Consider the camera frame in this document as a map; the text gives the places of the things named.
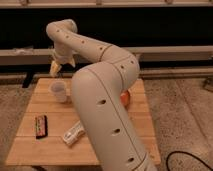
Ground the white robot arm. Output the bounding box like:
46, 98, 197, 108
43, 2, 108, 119
46, 19, 157, 171

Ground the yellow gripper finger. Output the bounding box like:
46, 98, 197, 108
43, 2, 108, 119
68, 58, 76, 67
50, 61, 62, 77

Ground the black red candy bar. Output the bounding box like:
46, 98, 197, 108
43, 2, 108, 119
35, 115, 48, 139

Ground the wooden low table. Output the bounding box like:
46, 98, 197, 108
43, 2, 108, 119
5, 78, 161, 166

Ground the black cable on floor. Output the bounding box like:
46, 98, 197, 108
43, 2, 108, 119
165, 150, 213, 171

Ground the orange ceramic bowl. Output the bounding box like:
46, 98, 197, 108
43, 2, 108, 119
120, 91, 130, 107

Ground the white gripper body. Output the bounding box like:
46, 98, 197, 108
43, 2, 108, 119
53, 43, 74, 64

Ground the white tube package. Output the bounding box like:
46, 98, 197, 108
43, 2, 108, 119
62, 121, 85, 146

